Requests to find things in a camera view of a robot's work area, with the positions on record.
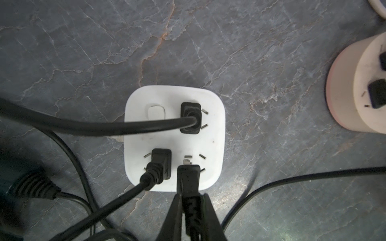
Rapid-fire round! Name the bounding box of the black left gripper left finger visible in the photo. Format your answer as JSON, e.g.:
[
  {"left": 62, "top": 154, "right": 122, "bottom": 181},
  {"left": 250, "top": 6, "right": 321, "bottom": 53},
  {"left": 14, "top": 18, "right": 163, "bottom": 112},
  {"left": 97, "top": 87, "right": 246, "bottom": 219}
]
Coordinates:
[{"left": 156, "top": 194, "right": 183, "bottom": 241}]

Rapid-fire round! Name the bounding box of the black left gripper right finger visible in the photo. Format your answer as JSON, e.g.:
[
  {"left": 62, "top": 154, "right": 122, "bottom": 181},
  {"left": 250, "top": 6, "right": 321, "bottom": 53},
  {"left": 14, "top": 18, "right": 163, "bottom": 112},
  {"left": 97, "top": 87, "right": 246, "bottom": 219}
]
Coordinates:
[{"left": 201, "top": 193, "right": 227, "bottom": 241}]

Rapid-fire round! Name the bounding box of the black cord with plug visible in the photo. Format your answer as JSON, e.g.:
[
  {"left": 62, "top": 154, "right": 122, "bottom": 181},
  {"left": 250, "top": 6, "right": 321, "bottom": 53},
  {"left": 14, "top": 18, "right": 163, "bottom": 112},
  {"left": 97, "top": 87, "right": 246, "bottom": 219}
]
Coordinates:
[{"left": 221, "top": 166, "right": 386, "bottom": 231}]

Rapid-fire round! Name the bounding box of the round beige power strip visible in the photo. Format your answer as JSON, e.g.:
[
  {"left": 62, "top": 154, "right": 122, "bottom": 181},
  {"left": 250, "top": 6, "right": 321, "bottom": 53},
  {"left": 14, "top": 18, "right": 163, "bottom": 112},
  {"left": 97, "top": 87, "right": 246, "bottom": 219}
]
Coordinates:
[{"left": 325, "top": 33, "right": 386, "bottom": 134}]

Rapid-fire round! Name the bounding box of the white square power strip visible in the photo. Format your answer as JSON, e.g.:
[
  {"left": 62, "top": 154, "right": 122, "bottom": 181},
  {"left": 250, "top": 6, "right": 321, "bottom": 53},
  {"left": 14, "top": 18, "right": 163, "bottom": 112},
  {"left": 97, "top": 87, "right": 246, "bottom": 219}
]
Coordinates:
[{"left": 124, "top": 85, "right": 226, "bottom": 192}]

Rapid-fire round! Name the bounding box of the dark green hair dryer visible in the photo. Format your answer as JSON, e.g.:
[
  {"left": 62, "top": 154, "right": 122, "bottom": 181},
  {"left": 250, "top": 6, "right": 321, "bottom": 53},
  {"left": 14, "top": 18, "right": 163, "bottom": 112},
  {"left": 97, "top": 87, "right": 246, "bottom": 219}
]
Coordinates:
[{"left": 1, "top": 152, "right": 61, "bottom": 241}]

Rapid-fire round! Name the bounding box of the black looping cable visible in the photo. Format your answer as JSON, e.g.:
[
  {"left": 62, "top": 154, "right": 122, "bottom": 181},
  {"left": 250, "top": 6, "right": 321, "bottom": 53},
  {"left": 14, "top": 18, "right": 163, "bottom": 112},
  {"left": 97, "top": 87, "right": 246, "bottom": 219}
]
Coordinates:
[{"left": 0, "top": 96, "right": 202, "bottom": 137}]

